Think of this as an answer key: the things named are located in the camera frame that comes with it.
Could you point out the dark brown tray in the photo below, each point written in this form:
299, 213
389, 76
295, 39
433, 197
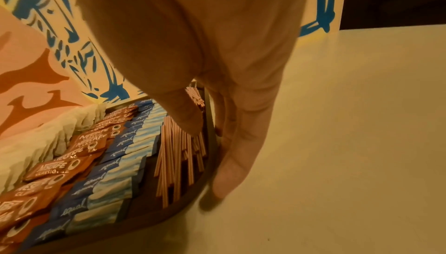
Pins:
150, 209

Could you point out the blue sugar sachets group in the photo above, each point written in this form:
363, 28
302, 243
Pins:
115, 176

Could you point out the person's right hand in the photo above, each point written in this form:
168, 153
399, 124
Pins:
223, 32

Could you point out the row of red Nescafe sachets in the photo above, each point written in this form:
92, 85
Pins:
63, 167

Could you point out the bundle of red stir sticks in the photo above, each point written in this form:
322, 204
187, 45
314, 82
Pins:
174, 159

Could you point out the row of tea bags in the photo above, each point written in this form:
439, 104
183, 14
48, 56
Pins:
42, 140

